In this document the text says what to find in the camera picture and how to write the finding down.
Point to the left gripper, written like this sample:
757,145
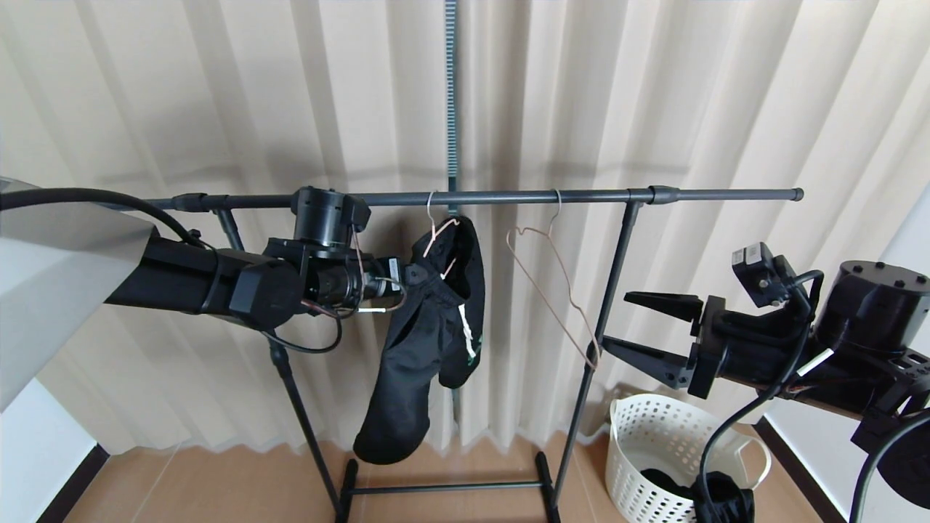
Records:
356,283

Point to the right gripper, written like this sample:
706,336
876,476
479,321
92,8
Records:
763,356

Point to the black shorts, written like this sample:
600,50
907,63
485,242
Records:
421,349

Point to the pink clothes hanger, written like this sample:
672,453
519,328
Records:
556,280
434,232

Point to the black garment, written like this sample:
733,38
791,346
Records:
726,497

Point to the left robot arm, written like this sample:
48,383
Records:
73,276

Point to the white laundry basket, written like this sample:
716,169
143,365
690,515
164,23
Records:
654,436

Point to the black clothes rack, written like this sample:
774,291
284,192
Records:
508,196

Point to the beige curtain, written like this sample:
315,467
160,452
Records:
182,94

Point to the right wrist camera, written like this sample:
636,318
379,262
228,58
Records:
759,272

